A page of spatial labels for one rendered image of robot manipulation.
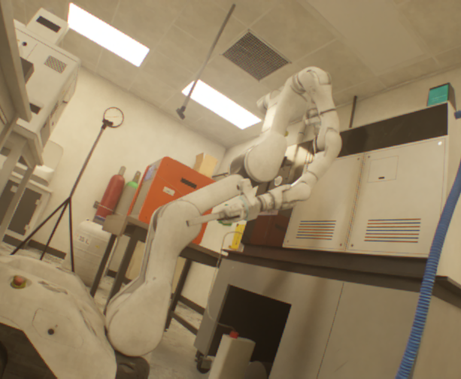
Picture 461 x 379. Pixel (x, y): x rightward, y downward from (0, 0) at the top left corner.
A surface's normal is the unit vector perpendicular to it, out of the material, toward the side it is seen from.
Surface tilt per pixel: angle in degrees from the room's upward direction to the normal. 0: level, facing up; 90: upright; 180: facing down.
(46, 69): 90
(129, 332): 90
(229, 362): 90
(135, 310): 90
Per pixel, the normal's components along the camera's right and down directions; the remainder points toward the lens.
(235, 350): 0.53, -0.11
